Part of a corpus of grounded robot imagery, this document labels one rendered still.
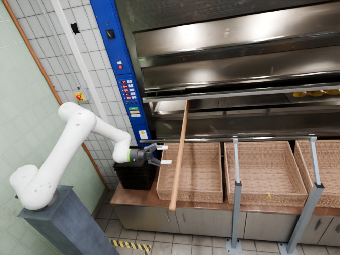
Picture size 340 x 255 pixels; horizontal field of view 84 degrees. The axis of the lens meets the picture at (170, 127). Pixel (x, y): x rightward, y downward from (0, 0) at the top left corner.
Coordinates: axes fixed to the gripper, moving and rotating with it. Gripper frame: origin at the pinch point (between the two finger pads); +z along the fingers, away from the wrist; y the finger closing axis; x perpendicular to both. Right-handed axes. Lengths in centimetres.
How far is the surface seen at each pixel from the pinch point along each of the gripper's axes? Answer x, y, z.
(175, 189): 28.9, -1.8, 8.7
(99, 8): -51, -88, -42
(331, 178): -32, 59, 128
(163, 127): -55, 16, -15
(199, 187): -19, 60, 17
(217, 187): -20, 59, 33
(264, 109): -54, 0, 73
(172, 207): 38.9, -1.6, 8.7
